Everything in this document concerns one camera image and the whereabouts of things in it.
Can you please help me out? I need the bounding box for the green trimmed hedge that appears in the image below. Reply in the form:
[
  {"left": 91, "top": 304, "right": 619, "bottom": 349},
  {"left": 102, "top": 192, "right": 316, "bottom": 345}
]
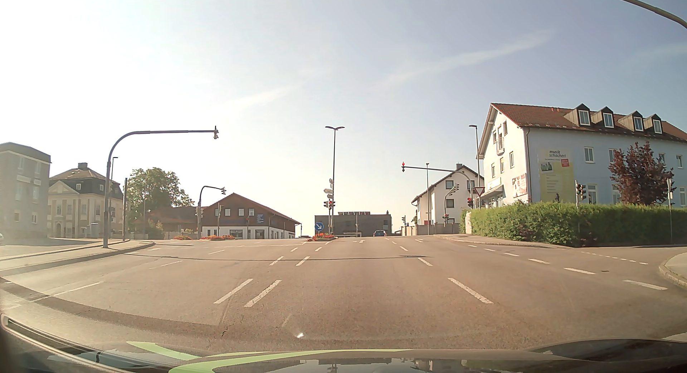
[{"left": 459, "top": 202, "right": 687, "bottom": 248}]

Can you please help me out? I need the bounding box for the grey paved pavement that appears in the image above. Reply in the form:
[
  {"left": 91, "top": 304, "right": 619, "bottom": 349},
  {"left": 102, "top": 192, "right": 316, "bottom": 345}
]
[{"left": 0, "top": 239, "right": 155, "bottom": 277}]

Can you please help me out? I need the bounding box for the red-leaved tree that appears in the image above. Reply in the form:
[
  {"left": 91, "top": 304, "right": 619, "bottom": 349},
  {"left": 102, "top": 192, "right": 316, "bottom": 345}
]
[{"left": 608, "top": 141, "right": 676, "bottom": 206}]

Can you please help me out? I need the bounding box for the dark flat-roofed building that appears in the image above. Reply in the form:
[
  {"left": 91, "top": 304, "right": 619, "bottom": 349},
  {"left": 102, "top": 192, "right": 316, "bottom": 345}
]
[{"left": 315, "top": 211, "right": 393, "bottom": 237}]

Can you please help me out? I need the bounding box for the brown and white building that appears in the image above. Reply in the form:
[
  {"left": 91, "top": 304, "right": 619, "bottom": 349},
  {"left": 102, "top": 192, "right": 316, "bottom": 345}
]
[{"left": 150, "top": 193, "right": 301, "bottom": 240}]

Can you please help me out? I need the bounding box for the traffic light with signs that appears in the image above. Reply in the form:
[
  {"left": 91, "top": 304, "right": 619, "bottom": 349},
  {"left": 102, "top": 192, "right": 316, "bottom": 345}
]
[{"left": 322, "top": 188, "right": 336, "bottom": 235}]

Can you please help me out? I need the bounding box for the beige villa with dark roof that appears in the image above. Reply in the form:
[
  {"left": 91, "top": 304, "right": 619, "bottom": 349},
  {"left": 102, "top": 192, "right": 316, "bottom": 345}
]
[{"left": 47, "top": 163, "right": 124, "bottom": 239}]

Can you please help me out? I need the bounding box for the white building with dormers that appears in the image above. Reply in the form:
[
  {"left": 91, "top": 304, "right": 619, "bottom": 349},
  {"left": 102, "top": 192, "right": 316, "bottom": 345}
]
[{"left": 477, "top": 103, "right": 687, "bottom": 209}]

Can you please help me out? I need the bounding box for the grey flat-fronted building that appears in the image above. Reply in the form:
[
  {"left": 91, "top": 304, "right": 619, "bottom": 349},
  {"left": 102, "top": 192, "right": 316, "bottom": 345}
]
[{"left": 0, "top": 142, "right": 52, "bottom": 241}]

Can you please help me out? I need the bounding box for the grey asphalt road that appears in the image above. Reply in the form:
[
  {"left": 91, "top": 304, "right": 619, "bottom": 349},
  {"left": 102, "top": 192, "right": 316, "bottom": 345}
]
[{"left": 0, "top": 234, "right": 687, "bottom": 353}]

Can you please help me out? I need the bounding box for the car's own bonnet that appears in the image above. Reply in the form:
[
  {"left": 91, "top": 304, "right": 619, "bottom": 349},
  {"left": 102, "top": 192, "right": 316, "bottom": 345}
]
[{"left": 0, "top": 314, "right": 687, "bottom": 373}]

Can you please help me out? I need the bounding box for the large green tree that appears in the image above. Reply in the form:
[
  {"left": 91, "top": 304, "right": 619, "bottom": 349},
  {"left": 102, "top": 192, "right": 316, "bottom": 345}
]
[{"left": 125, "top": 167, "right": 195, "bottom": 235}]

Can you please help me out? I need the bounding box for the tall double street lamp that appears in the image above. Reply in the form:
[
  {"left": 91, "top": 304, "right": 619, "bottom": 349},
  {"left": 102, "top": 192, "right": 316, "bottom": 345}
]
[{"left": 325, "top": 125, "right": 345, "bottom": 235}]

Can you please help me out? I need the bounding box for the white gabled house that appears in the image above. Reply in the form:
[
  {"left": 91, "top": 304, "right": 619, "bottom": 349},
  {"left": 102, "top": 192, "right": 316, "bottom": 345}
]
[{"left": 411, "top": 164, "right": 485, "bottom": 226}]

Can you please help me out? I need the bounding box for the pavement beside hedge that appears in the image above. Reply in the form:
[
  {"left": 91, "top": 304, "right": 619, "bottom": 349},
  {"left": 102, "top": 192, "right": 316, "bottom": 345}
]
[{"left": 435, "top": 233, "right": 570, "bottom": 250}]

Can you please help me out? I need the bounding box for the kerbed pavement corner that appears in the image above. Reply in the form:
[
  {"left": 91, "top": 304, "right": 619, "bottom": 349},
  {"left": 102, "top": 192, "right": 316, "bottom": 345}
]
[{"left": 659, "top": 252, "right": 687, "bottom": 289}]

